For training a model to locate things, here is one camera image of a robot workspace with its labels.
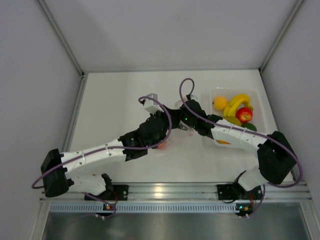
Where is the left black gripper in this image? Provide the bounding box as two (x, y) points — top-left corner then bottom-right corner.
(149, 104), (183, 150)

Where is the orange fake mango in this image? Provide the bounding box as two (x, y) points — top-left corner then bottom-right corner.
(215, 140), (230, 146)

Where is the clear zip top bag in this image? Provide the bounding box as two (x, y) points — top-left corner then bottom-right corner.
(160, 100), (195, 151)

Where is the yellow fake starfruit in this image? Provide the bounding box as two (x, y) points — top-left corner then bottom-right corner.
(224, 116), (242, 127)

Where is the orange yellow fake peach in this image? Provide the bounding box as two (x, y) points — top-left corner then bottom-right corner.
(212, 96), (228, 111)

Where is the yellow fake banana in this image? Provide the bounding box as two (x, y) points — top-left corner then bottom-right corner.
(223, 94), (253, 117)

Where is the red fake tomato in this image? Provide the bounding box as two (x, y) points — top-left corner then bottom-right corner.
(235, 107), (253, 123)

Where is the green fake lime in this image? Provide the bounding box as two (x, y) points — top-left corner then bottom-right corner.
(241, 122), (257, 132)

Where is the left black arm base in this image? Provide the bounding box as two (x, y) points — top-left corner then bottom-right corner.
(94, 184), (129, 202)

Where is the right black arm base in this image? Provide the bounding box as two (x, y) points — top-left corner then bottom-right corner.
(217, 182), (263, 201)

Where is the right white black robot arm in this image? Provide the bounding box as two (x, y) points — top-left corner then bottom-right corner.
(178, 99), (297, 199)

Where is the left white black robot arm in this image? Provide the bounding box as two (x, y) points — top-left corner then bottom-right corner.
(40, 108), (182, 200)

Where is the pink fake peach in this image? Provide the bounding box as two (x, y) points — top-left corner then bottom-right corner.
(157, 141), (168, 150)

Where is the white plastic basket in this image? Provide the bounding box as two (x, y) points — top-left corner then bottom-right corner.
(200, 87), (270, 133)

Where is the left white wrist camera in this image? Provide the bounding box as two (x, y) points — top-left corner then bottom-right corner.
(141, 98), (163, 114)

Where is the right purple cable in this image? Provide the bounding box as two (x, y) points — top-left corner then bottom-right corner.
(179, 78), (306, 188)

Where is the aluminium mounting rail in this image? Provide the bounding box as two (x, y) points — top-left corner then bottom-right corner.
(39, 181), (312, 202)

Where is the white slotted cable duct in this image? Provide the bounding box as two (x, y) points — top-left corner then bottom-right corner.
(49, 202), (250, 214)

